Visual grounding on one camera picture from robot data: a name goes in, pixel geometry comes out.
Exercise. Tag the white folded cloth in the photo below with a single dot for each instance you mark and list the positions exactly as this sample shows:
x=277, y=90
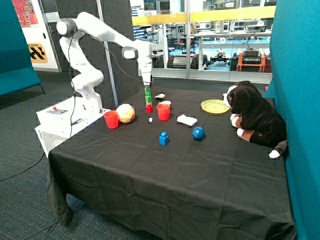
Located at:
x=187, y=120

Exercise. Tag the orange plush ball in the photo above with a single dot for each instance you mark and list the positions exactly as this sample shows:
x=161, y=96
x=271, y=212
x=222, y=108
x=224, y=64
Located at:
x=126, y=113

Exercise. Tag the blue ball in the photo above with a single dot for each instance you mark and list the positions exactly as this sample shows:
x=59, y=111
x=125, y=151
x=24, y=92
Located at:
x=198, y=133

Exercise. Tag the red cup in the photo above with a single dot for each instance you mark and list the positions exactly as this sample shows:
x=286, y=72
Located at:
x=163, y=111
x=111, y=119

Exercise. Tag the red block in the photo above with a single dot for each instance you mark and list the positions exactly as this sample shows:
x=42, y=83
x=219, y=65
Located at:
x=149, y=108

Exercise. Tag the right red cup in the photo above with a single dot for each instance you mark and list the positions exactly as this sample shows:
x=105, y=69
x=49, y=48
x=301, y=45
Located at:
x=163, y=111

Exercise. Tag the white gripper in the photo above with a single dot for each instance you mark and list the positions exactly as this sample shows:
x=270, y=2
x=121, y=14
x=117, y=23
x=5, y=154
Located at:
x=145, y=69

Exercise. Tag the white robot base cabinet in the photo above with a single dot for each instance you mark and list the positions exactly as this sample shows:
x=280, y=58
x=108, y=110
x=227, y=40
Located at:
x=59, y=122

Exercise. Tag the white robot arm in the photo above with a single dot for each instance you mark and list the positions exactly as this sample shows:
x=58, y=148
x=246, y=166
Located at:
x=72, y=29

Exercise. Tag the blue block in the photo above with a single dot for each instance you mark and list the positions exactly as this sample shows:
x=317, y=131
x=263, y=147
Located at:
x=163, y=138

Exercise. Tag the teal partition wall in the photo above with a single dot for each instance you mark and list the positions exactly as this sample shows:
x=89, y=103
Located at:
x=295, y=86

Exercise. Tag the white small bowl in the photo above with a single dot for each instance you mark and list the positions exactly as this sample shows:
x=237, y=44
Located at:
x=166, y=102

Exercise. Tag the orange black equipment cart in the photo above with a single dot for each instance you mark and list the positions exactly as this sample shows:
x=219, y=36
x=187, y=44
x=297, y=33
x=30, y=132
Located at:
x=251, y=60

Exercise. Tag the plush dog toy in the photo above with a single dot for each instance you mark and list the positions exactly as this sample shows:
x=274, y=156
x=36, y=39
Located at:
x=256, y=120

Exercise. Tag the left red cup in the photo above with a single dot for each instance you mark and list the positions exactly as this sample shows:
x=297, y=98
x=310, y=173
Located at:
x=111, y=119

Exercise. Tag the teal sofa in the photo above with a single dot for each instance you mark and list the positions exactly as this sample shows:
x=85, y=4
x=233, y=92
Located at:
x=16, y=70

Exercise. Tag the white spoon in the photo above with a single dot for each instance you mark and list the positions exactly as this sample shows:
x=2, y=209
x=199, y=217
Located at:
x=160, y=96

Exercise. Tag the black tablecloth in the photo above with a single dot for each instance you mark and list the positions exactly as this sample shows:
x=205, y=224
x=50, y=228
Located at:
x=219, y=188

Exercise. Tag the yellow plastic plate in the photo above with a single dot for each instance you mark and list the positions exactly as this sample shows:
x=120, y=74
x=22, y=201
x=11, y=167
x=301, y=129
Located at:
x=214, y=106

